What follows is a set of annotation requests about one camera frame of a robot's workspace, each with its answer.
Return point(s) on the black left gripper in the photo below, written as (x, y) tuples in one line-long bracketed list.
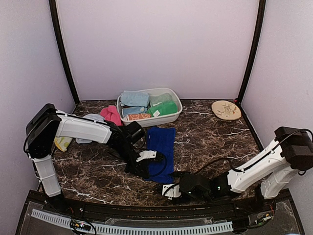
[(137, 168)]

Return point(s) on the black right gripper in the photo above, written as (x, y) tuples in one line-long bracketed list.
[(181, 176)]

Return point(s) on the dark blue towel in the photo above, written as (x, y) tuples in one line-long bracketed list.
[(161, 140)]

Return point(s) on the large light blue towel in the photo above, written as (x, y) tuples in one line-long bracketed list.
[(133, 98)]

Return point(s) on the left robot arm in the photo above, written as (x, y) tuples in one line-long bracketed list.
[(50, 123)]

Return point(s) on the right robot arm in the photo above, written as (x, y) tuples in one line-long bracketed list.
[(288, 154)]

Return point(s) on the white plastic basin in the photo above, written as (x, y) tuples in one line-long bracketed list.
[(153, 121)]

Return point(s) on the rolled orange patterned towel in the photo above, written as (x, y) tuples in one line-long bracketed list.
[(132, 117)]

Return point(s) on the rolled light blue towel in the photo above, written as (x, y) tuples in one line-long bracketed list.
[(133, 110)]

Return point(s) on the pink towel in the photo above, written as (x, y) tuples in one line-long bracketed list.
[(111, 114)]

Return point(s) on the small pale blue cloth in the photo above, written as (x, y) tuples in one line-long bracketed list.
[(95, 117)]

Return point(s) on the rolled pale green towel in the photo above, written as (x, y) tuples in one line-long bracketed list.
[(158, 99)]

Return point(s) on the yellow lemon print cloth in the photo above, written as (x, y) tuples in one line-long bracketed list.
[(62, 143)]

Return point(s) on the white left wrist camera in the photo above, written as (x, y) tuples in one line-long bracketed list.
[(147, 154)]

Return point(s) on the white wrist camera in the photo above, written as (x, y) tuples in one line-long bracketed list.
[(171, 191), (147, 154)]

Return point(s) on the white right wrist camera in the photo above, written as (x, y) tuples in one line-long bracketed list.
[(171, 191)]

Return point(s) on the black front table rail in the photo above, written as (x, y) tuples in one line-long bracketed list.
[(224, 209)]

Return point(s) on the white slotted cable duct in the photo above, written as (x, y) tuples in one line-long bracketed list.
[(133, 227)]

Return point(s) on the black left frame post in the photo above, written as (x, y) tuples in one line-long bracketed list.
[(62, 50)]

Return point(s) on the black frame post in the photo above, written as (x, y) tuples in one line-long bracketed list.
[(253, 50), (62, 50)]

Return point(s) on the black right frame post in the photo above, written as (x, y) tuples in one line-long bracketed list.
[(253, 50)]

